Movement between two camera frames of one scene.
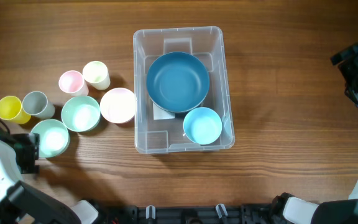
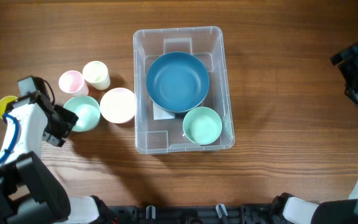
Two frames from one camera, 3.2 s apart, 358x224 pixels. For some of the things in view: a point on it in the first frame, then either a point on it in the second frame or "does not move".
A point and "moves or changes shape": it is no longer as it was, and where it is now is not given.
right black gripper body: x=350 y=70 does not move
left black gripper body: x=26 y=145 → x=61 y=121
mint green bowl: x=54 y=137 moves or changes shape
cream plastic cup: x=95 y=73 does not move
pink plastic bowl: x=118 y=105 does not move
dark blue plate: x=178 y=82 does not move
